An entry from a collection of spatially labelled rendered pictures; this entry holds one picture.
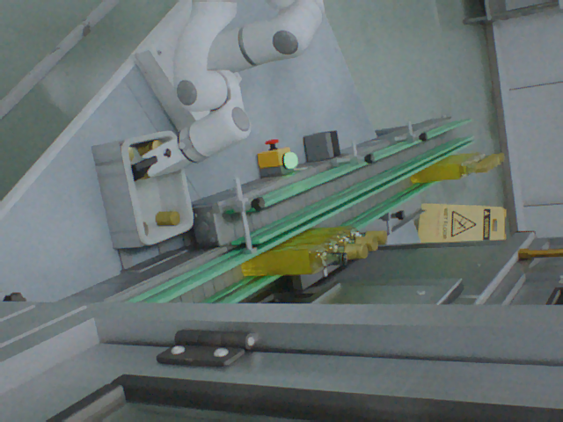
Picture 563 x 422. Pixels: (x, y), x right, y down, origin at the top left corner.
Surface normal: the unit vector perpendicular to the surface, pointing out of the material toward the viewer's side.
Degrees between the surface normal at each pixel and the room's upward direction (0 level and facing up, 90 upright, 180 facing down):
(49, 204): 0
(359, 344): 90
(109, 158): 90
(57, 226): 0
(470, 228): 75
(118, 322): 90
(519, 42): 90
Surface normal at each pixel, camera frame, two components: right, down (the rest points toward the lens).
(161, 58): 0.84, -0.15
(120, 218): -0.50, 0.22
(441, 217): -0.31, -0.33
